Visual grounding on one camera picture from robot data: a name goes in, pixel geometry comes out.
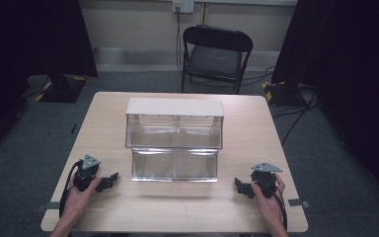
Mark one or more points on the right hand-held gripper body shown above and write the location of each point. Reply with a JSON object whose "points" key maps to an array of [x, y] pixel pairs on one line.
{"points": [[265, 177]]}

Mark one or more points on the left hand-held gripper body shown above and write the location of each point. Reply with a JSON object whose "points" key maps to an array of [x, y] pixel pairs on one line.
{"points": [[89, 168]]}

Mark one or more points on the person's right hand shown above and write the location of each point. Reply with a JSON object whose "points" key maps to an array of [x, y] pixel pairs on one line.
{"points": [[269, 205]]}

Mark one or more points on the person's left hand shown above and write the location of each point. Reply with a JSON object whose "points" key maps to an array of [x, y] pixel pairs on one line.
{"points": [[79, 200]]}

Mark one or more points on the grey tape strip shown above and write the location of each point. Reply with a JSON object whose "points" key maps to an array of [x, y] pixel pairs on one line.
{"points": [[298, 202], [48, 206]]}

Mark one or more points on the clear acrylic drawer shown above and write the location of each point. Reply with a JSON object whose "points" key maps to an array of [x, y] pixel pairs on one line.
{"points": [[174, 166]]}

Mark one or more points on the clear acrylic drawer cabinet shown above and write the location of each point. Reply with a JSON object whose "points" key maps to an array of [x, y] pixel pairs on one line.
{"points": [[175, 125]]}

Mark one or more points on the black stand base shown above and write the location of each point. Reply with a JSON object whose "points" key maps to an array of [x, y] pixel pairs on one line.
{"points": [[60, 88], [284, 93]]}

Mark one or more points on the black folding chair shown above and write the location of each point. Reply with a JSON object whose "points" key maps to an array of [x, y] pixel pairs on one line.
{"points": [[215, 59]]}

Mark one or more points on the dark curtain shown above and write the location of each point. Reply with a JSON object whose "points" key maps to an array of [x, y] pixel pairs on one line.
{"points": [[345, 65], [29, 49]]}

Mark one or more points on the white wall socket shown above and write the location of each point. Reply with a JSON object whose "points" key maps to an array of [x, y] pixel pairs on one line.
{"points": [[183, 6]]}

